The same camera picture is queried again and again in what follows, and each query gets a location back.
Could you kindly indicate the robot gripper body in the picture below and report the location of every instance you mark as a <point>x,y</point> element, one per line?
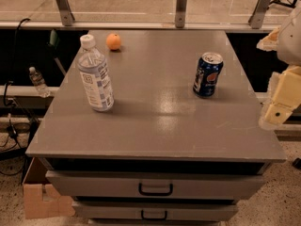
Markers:
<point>290,41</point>

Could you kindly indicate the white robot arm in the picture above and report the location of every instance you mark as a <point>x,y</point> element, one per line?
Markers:
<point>285,40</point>

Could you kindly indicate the blue pepsi can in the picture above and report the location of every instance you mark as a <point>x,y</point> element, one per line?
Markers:
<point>209,67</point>

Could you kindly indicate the grey cabinet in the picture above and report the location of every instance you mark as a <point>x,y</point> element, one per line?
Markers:
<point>157,123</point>

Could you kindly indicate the orange fruit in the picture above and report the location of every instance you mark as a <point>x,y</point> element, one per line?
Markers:
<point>113,41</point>

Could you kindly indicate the clear water bottle white cap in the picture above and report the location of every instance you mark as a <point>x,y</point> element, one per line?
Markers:
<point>93,68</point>

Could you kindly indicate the grey lower drawer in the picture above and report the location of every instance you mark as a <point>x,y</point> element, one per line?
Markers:
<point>154,211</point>

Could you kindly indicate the grey drawer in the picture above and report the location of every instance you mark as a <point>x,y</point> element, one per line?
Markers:
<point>154,185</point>
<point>154,211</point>

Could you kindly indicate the grey upper drawer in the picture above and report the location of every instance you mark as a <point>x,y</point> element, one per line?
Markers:
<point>154,185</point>

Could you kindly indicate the small water bottle background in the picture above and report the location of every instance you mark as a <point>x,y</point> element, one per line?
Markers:
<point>39,82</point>

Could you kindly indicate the brown cardboard box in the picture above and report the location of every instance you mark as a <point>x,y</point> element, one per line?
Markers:
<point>41,199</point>

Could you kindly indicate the right metal bracket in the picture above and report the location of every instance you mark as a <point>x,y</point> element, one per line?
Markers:
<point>257,17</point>

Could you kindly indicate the metal bracket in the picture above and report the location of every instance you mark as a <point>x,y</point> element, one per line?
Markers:
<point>66,15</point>
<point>257,17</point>
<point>180,13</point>

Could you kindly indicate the middle metal bracket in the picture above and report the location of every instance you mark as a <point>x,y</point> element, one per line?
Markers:
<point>180,13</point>

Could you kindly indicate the left metal bracket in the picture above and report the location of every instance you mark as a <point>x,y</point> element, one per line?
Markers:
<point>66,15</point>

